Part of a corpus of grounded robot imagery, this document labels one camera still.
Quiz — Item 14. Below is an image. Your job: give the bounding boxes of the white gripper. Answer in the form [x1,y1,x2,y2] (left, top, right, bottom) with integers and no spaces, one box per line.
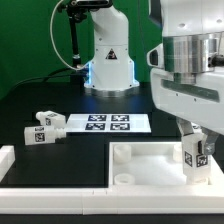
[151,68,224,155]

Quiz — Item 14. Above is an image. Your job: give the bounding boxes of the white square tabletop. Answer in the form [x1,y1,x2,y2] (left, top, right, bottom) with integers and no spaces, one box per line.
[107,141,224,188]

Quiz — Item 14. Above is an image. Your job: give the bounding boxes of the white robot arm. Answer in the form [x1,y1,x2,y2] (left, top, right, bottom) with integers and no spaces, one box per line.
[71,0,224,155]

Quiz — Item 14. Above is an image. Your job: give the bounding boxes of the white fiducial marker plate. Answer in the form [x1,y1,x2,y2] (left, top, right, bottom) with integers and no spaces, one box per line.
[66,114,151,133]

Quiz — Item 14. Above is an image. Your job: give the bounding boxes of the white U-shaped obstacle fence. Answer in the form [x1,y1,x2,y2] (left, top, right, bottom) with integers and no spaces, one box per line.
[0,145,224,216]

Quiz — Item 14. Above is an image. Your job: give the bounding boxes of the white cable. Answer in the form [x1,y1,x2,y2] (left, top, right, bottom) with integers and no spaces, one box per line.
[49,0,88,72]

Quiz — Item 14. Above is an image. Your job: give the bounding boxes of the black cables on table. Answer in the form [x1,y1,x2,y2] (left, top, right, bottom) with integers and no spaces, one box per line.
[11,67,84,93]

